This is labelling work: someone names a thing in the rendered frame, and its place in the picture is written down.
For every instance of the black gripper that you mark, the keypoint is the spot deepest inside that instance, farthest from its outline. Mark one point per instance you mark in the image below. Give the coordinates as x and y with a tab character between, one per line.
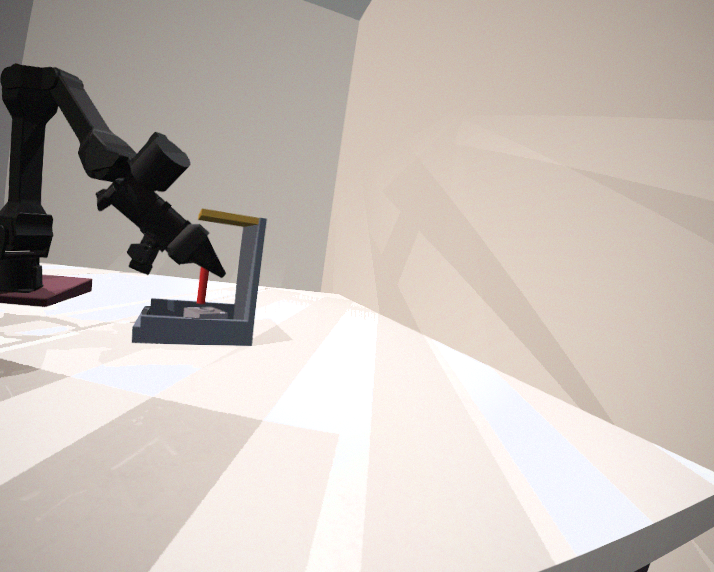
185	242

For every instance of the red peg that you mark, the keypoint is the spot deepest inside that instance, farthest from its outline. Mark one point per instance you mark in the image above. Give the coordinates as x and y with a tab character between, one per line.
202	285

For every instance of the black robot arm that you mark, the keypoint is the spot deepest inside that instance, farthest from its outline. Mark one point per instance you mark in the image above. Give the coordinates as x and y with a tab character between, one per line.
32	96

